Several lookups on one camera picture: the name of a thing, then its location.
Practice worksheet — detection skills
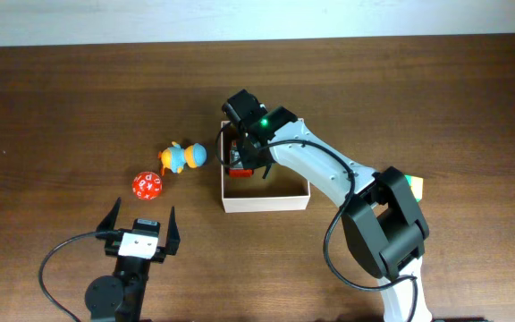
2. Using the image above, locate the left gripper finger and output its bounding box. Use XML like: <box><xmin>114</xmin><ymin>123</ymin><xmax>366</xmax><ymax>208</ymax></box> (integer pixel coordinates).
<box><xmin>96</xmin><ymin>198</ymin><xmax>122</xmax><ymax>240</ymax></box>
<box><xmin>165</xmin><ymin>207</ymin><xmax>181</xmax><ymax>256</ymax></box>

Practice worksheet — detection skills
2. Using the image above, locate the red toy car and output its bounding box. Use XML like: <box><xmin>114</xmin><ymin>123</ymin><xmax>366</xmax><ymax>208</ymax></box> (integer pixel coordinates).
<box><xmin>227</xmin><ymin>140</ymin><xmax>254</xmax><ymax>178</ymax></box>

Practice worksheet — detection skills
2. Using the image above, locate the multicolour puzzle cube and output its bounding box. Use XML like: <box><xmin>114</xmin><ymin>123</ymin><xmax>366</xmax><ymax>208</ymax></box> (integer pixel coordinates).
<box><xmin>405</xmin><ymin>175</ymin><xmax>424</xmax><ymax>202</ymax></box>

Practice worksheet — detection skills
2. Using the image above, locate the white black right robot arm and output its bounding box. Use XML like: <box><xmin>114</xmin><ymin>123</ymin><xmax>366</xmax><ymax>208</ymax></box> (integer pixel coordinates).
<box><xmin>222</xmin><ymin>89</ymin><xmax>433</xmax><ymax>321</ymax></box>

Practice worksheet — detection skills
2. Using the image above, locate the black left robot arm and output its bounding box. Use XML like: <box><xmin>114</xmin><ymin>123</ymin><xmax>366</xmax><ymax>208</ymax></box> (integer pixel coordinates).
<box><xmin>85</xmin><ymin>199</ymin><xmax>181</xmax><ymax>322</ymax></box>

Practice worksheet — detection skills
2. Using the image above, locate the beige open cardboard box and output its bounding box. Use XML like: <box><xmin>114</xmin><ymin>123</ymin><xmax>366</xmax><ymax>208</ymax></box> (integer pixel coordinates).
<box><xmin>220</xmin><ymin>117</ymin><xmax>311</xmax><ymax>214</ymax></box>

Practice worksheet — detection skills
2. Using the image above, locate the red letter polyhedral die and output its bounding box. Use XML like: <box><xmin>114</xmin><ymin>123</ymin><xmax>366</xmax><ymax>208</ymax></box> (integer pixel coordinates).
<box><xmin>132</xmin><ymin>172</ymin><xmax>163</xmax><ymax>200</ymax></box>

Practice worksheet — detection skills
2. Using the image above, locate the orange blue duck toy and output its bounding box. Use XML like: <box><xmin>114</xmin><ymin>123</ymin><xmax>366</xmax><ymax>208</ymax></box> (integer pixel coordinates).
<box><xmin>157</xmin><ymin>141</ymin><xmax>207</xmax><ymax>176</ymax></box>

